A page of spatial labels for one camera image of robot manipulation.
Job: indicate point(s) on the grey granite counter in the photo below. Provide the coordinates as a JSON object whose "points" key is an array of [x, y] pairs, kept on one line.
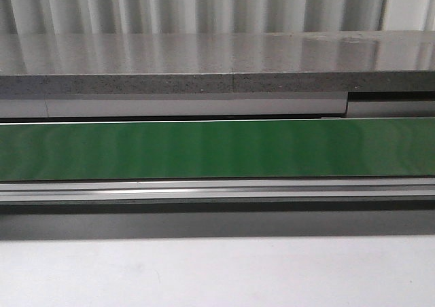
{"points": [[110, 64]]}

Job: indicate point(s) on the green conveyor belt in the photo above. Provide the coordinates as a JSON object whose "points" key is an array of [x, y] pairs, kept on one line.
{"points": [[224, 149]]}

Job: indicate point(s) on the white pleated curtain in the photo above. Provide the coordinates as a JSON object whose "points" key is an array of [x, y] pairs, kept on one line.
{"points": [[189, 16]]}

